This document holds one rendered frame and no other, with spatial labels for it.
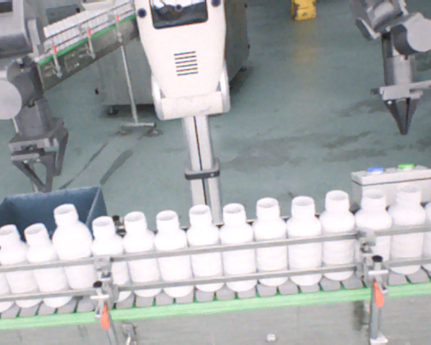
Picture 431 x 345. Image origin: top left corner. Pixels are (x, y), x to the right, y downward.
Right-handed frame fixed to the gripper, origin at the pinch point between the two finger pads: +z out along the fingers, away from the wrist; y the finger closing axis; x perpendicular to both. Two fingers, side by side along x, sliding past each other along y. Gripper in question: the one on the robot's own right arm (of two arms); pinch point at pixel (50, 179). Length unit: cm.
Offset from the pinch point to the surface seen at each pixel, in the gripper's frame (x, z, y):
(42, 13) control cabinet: -211, 38, -683
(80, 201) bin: -15, 35, -58
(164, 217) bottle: 17.8, 10.9, -2.3
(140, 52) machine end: -33, 56, -382
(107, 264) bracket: 7.4, 15.3, 4.4
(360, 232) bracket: 51, 14, 3
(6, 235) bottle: -10.8, 10.1, 0.0
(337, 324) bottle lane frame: 47, 34, 4
